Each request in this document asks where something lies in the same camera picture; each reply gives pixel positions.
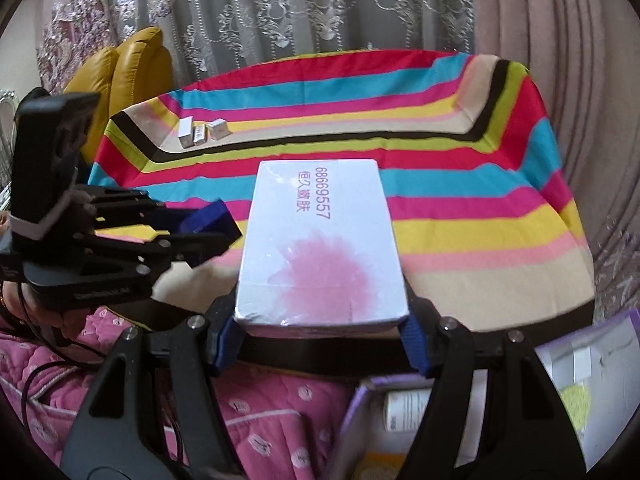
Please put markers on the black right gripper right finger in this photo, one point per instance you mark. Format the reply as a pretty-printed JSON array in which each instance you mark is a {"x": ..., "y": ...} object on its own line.
[{"x": 493, "y": 413}]

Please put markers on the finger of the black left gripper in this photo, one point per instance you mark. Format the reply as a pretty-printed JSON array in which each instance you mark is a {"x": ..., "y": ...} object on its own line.
[
  {"x": 115, "y": 207},
  {"x": 157, "y": 254}
]

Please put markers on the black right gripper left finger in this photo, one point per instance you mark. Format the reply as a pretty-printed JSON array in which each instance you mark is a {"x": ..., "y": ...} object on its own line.
[{"x": 152, "y": 412}]

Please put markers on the tall white box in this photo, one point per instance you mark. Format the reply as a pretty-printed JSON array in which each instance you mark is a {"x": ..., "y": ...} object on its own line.
[{"x": 185, "y": 132}]

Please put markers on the large white box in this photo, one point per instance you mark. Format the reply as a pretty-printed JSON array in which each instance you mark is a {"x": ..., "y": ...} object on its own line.
[{"x": 319, "y": 256}]

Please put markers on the dark blue small box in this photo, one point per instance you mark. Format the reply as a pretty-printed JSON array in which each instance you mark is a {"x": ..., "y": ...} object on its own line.
[{"x": 213, "y": 218}]

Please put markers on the purple storage box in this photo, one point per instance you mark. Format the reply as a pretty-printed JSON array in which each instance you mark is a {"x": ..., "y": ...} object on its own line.
[{"x": 596, "y": 372}]

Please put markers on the white yellow slim box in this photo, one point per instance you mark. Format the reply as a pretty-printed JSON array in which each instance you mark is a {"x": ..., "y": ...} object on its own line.
[{"x": 199, "y": 134}]

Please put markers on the white bottle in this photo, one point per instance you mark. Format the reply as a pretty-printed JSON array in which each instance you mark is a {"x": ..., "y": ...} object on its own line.
[{"x": 404, "y": 409}]

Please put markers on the small white cube box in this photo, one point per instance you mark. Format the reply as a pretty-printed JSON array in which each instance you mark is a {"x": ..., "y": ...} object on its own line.
[{"x": 218, "y": 129}]

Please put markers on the yellow leather chair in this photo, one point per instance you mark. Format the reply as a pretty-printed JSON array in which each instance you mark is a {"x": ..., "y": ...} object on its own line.
[{"x": 135, "y": 71}]

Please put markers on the pink quilted blanket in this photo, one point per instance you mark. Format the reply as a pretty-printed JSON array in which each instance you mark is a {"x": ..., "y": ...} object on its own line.
[{"x": 282, "y": 426}]

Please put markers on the colourful striped cloth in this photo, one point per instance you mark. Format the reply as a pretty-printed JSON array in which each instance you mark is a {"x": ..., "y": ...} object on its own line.
[{"x": 485, "y": 225}]

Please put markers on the grey lace curtain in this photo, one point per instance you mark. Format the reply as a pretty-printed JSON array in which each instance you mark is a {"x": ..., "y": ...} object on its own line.
[{"x": 211, "y": 37}]

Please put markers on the mauve drape curtain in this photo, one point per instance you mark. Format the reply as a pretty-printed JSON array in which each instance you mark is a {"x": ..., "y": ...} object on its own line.
[{"x": 584, "y": 57}]

